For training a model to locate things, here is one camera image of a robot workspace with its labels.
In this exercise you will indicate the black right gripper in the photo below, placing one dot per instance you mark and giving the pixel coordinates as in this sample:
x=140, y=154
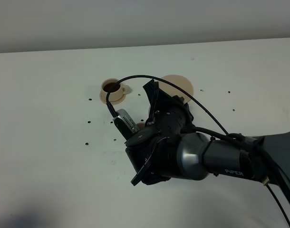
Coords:
x=152, y=151

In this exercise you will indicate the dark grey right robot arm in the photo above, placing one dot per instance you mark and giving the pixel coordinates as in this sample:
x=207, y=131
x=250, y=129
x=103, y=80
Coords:
x=265, y=159

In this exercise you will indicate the beige teapot saucer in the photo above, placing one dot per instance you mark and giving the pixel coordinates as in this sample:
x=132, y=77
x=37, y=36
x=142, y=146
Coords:
x=179, y=81

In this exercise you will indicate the beige near teacup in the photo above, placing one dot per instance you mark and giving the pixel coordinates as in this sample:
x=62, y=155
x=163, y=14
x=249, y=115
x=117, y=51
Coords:
x=141, y=126

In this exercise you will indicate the beige teacup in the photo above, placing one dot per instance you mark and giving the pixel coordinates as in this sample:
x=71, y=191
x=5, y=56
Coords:
x=141, y=126
x=116, y=90

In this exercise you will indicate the beige far teacup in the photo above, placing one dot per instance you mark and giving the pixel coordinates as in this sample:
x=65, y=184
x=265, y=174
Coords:
x=116, y=90

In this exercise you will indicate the beige far cup saucer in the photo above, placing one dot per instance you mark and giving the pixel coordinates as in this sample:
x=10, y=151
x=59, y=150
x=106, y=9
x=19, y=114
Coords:
x=103, y=98

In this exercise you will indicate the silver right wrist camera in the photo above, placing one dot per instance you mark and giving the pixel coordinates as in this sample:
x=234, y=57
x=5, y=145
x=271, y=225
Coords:
x=125, y=124

